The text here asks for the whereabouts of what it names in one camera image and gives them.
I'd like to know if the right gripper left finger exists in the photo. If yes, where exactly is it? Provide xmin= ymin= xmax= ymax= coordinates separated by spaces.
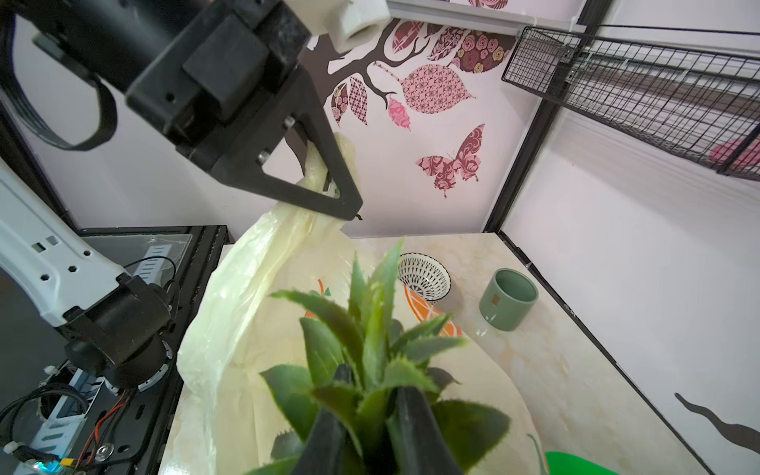
xmin=289 ymin=363 xmax=357 ymax=475

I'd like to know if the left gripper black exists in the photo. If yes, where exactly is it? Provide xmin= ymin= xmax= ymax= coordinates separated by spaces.
xmin=126 ymin=1 xmax=363 ymax=221

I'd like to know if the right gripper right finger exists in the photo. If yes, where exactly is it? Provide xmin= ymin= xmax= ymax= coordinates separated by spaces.
xmin=388 ymin=387 xmax=462 ymax=474

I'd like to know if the green-yellow pineapple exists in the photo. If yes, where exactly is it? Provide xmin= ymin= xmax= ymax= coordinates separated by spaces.
xmin=260 ymin=245 xmax=512 ymax=474

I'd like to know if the yellow translucent plastic bag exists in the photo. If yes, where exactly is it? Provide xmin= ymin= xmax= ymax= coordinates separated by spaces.
xmin=158 ymin=131 xmax=550 ymax=475

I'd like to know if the green plastic basket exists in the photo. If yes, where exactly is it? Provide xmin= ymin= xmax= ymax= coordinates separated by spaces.
xmin=545 ymin=451 xmax=617 ymax=475

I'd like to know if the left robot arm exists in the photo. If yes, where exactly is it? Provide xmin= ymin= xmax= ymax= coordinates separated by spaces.
xmin=1 ymin=1 xmax=362 ymax=388

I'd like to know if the patterned white bowl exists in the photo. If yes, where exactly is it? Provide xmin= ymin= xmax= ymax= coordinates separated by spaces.
xmin=398 ymin=253 xmax=452 ymax=303

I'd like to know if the green ceramic cup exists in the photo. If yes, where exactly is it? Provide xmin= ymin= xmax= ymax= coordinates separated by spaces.
xmin=478 ymin=268 xmax=540 ymax=332

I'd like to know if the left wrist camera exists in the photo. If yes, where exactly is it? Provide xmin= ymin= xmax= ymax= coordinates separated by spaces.
xmin=285 ymin=0 xmax=391 ymax=53

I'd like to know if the back aluminium rail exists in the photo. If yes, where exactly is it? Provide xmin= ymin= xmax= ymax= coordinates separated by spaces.
xmin=387 ymin=0 xmax=586 ymax=36

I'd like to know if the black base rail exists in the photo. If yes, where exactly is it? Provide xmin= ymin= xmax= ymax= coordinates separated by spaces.
xmin=1 ymin=226 xmax=229 ymax=474

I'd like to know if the black wire basket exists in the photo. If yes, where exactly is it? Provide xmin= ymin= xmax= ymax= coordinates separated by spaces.
xmin=502 ymin=27 xmax=759 ymax=181

